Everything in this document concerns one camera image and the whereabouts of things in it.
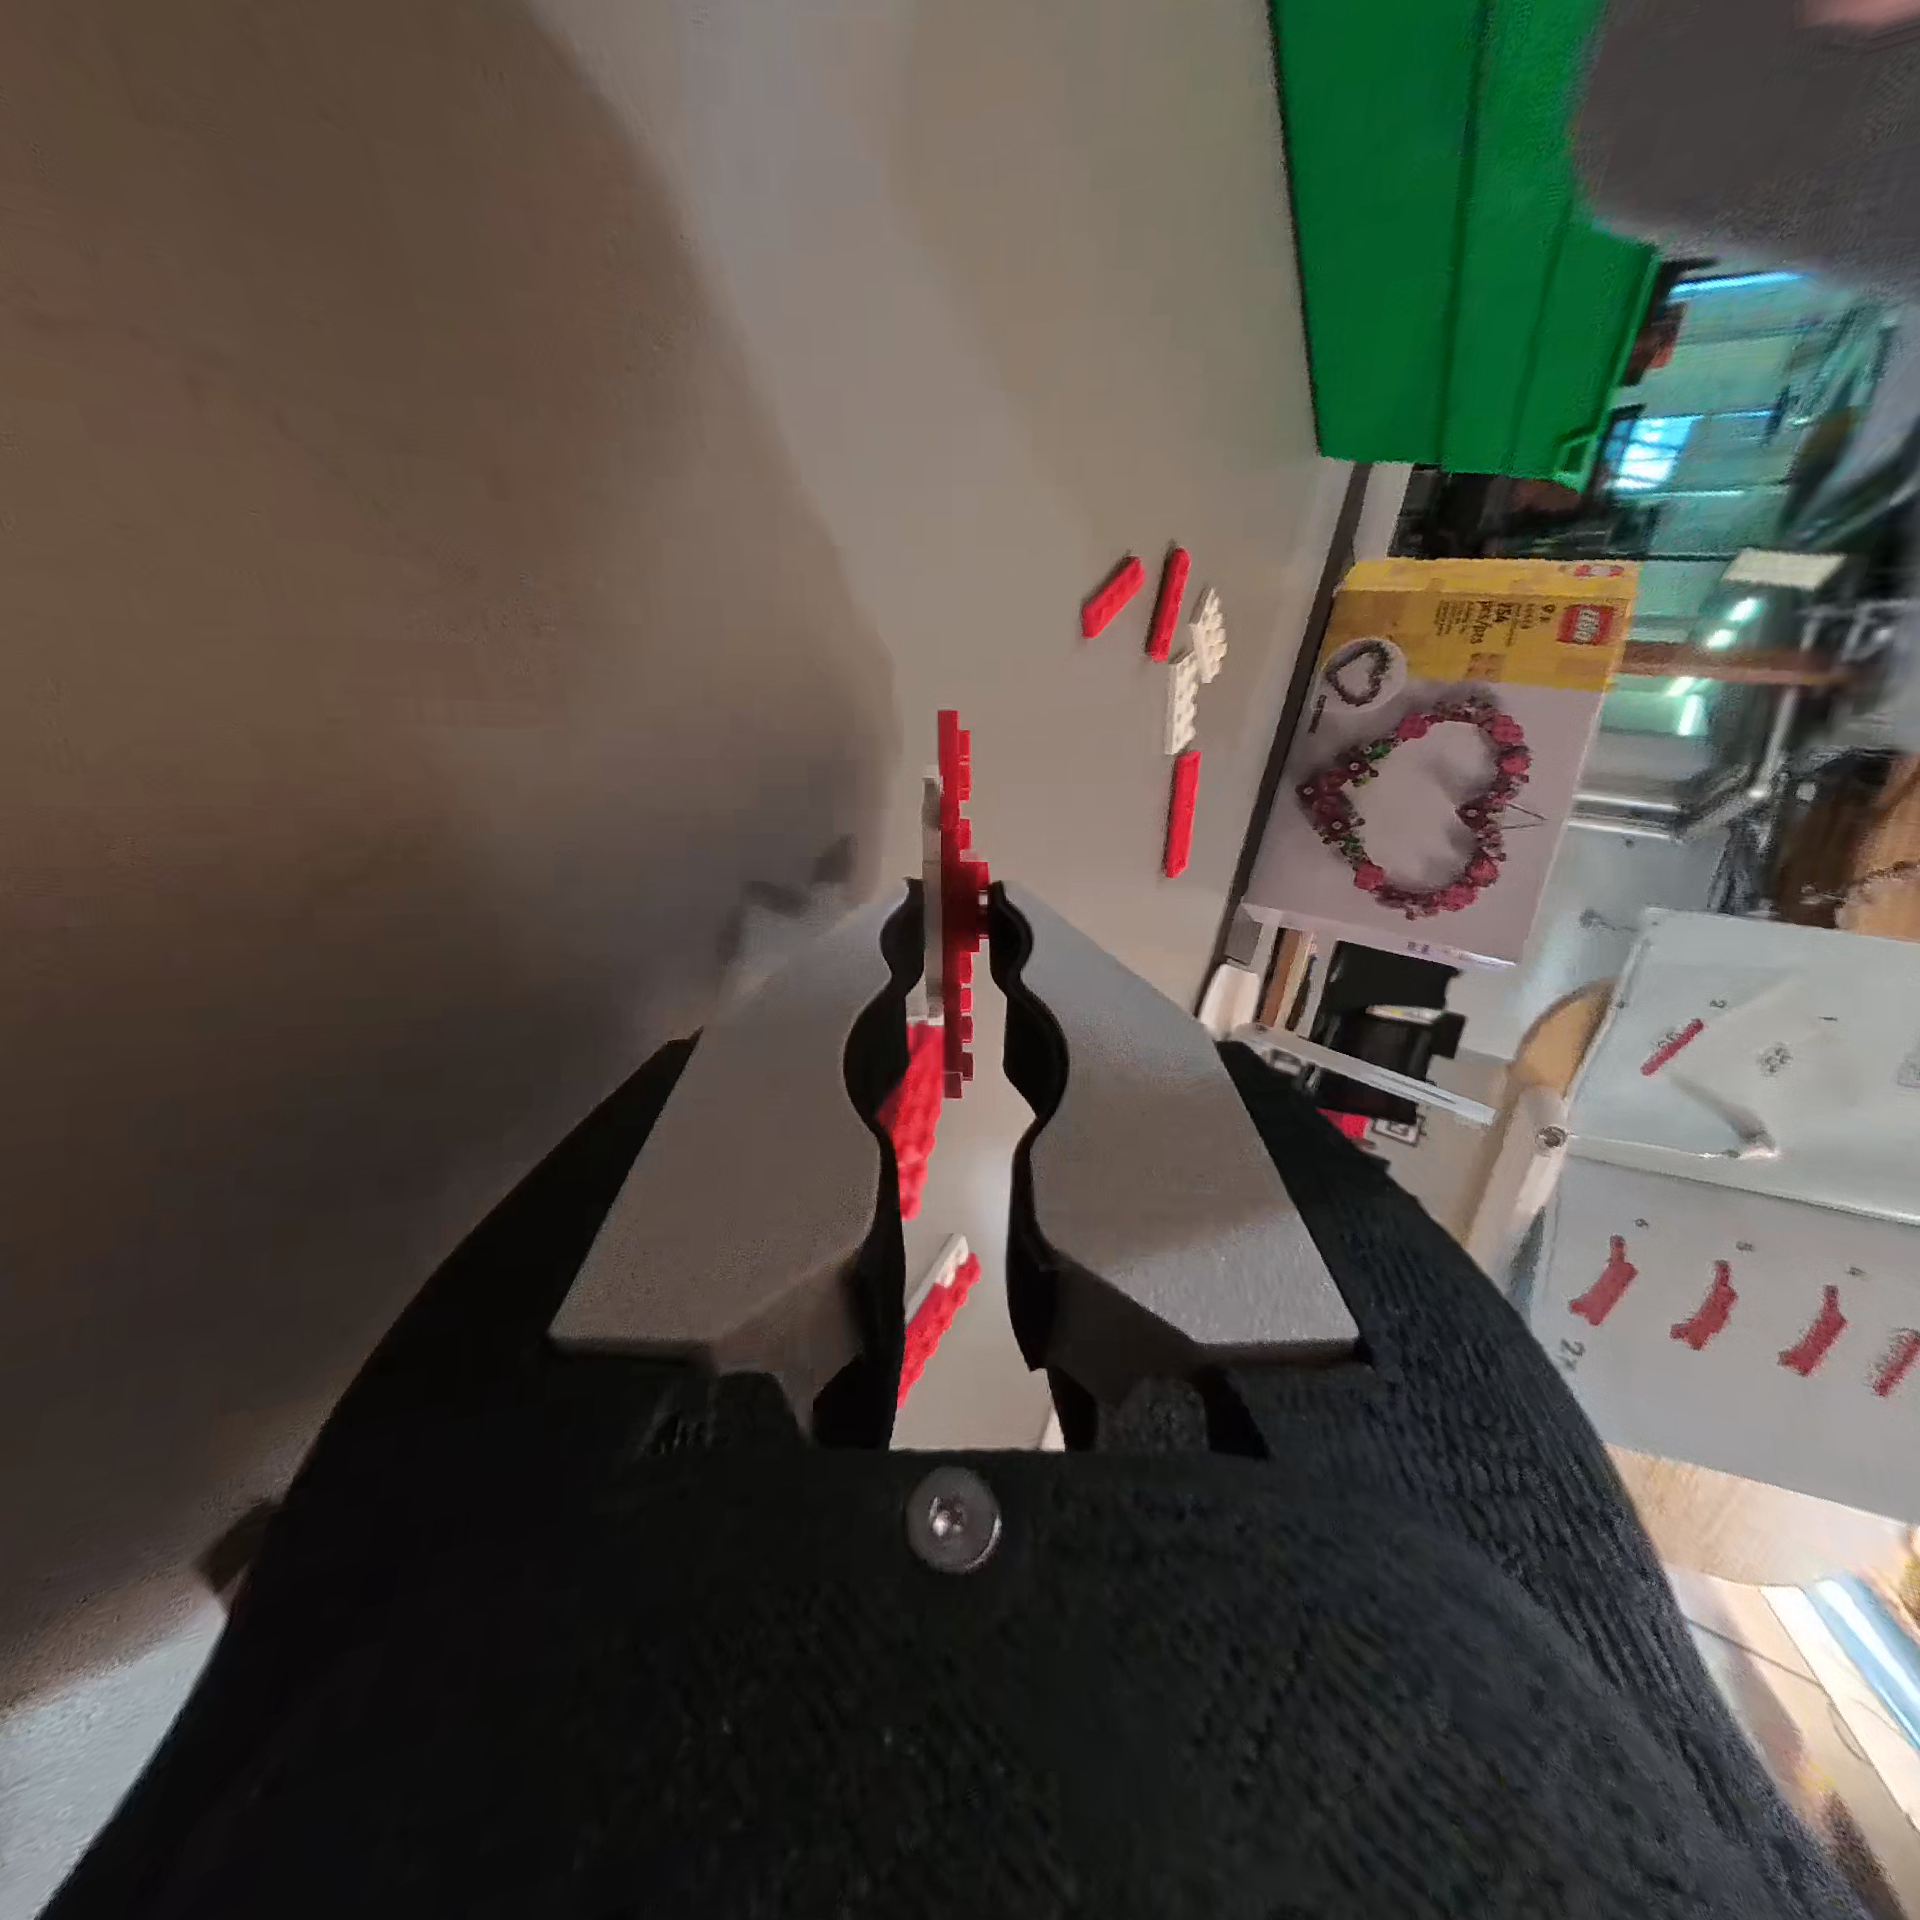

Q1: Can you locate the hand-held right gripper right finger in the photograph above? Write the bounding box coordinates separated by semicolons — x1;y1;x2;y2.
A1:
984;882;1364;1453

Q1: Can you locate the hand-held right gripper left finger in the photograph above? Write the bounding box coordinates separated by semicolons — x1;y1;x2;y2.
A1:
548;880;929;1451

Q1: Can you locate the red and white lego assembly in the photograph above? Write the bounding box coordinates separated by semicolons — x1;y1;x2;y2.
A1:
875;709;1002;1408

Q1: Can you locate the yellow and white lego box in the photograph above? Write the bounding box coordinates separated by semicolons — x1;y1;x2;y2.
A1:
1240;556;1644;965

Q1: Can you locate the white instruction booklet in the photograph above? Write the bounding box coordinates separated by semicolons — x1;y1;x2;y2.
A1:
1544;904;1920;1504

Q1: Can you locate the green plastic crate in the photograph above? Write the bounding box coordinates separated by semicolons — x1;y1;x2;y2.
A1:
1266;0;1664;484

